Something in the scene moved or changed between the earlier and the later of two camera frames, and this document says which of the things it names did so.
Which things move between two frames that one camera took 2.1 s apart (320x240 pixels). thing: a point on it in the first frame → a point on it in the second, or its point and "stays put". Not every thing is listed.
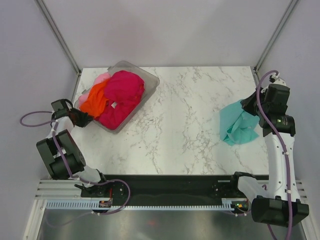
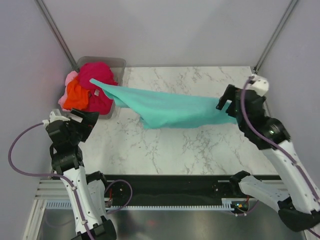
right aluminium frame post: x=287 y=14 stays put
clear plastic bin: x=114 y=98 → x=117 y=65
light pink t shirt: x=99 y=78 → x=61 y=101
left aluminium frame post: x=46 y=14 stays put
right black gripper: x=247 y=104 → x=229 y=94
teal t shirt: x=237 y=126 → x=159 y=111
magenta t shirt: x=123 y=90 → x=99 y=101
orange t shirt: x=95 y=103 → x=77 y=97
